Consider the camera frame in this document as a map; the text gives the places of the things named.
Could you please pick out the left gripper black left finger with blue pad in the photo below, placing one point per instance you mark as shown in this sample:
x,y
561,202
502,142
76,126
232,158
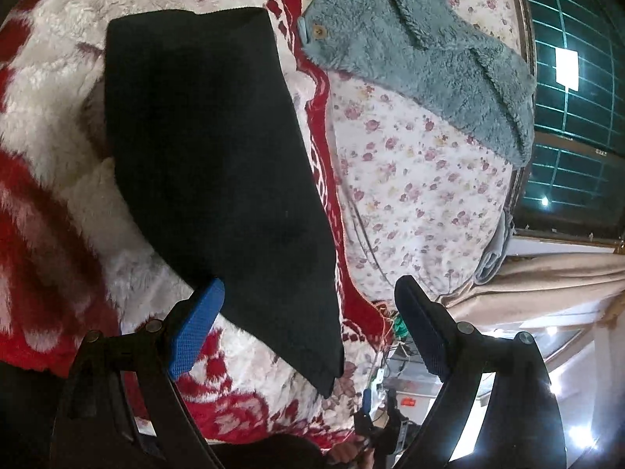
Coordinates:
x,y
95,427

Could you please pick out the black pants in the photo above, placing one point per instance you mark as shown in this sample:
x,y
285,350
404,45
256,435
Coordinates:
x,y
210,159

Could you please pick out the beige curtain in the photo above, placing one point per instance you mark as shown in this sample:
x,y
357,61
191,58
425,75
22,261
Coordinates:
x,y
528,289

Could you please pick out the red white plush blanket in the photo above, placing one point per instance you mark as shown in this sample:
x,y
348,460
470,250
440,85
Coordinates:
x,y
73,260

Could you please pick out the white floral bed sheet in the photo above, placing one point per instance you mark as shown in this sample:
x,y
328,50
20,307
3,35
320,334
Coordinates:
x,y
418,197

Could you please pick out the teal fleece jacket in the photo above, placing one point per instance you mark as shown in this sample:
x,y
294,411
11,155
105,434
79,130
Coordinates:
x,y
423,50

